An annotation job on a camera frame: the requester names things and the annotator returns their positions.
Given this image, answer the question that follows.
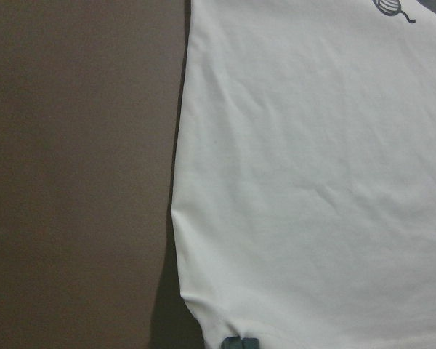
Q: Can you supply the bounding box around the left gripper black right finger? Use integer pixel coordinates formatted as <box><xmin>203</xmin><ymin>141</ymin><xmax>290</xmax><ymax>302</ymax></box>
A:
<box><xmin>242</xmin><ymin>337</ymin><xmax>259</xmax><ymax>349</ymax></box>

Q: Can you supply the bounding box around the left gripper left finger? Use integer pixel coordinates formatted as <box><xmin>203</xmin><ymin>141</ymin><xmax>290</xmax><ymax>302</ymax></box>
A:
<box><xmin>221</xmin><ymin>337</ymin><xmax>243</xmax><ymax>349</ymax></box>

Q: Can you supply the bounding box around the cream long sleeve shirt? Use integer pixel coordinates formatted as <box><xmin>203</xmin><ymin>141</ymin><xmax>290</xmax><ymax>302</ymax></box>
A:
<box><xmin>171</xmin><ymin>1</ymin><xmax>436</xmax><ymax>348</ymax></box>

